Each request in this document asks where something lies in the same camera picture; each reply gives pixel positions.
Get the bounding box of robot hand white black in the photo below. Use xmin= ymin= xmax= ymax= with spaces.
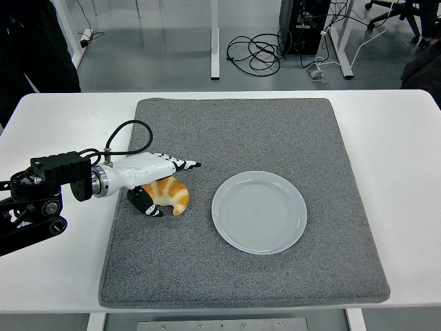
xmin=107 ymin=152 xmax=203 ymax=218

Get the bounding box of white cable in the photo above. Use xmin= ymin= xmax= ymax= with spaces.
xmin=314 ymin=0 xmax=397 ymax=70

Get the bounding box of thin black cable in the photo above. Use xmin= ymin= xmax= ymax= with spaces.
xmin=76 ymin=0 xmax=105 ymax=45

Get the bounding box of black office chair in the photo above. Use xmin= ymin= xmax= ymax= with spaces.
xmin=365 ymin=0 xmax=423 ymax=44

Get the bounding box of croissant bread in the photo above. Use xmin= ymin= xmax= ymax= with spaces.
xmin=141 ymin=175 xmax=191 ymax=217

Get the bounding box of white desk leg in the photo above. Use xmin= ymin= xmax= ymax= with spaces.
xmin=209 ymin=0 xmax=221 ymax=81
xmin=52 ymin=0 xmax=94 ymax=69
xmin=329 ymin=0 xmax=356 ymax=79

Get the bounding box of metal floor socket box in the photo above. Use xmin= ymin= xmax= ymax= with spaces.
xmin=305 ymin=67 xmax=330 ymax=83

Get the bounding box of person's leg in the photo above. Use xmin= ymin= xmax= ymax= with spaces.
xmin=418 ymin=0 xmax=441 ymax=50
xmin=401 ymin=44 xmax=441 ymax=91

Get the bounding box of white table leg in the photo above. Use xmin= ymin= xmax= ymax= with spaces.
xmin=85 ymin=305 xmax=108 ymax=331
xmin=345 ymin=306 xmax=367 ymax=331

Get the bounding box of grey metal plate with screws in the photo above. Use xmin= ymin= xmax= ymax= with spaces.
xmin=136 ymin=317 xmax=309 ymax=331

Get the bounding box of light grey round plate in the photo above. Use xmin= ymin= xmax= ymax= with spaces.
xmin=211 ymin=170 xmax=308 ymax=256

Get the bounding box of person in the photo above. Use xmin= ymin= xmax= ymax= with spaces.
xmin=0 ymin=0 xmax=82 ymax=129

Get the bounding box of grey fabric mat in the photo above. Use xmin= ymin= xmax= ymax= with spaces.
xmin=99 ymin=98 xmax=391 ymax=309

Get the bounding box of black cable tangle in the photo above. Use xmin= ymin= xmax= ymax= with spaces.
xmin=226 ymin=32 xmax=287 ymax=76

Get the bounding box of black computer tower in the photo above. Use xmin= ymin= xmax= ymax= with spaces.
xmin=278 ymin=0 xmax=332 ymax=57

